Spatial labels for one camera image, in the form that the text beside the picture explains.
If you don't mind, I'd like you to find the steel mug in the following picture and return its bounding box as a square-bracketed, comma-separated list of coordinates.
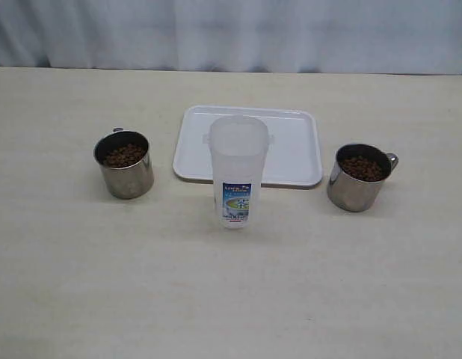
[327, 143, 398, 212]
[93, 127, 155, 200]

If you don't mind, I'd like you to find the clear plastic container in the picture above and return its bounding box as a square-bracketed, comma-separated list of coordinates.
[204, 115, 271, 229]

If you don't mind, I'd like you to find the white plastic tray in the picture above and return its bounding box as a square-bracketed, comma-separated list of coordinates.
[173, 105, 323, 188]

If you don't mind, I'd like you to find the white curtain backdrop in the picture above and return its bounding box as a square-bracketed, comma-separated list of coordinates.
[0, 1, 462, 74]

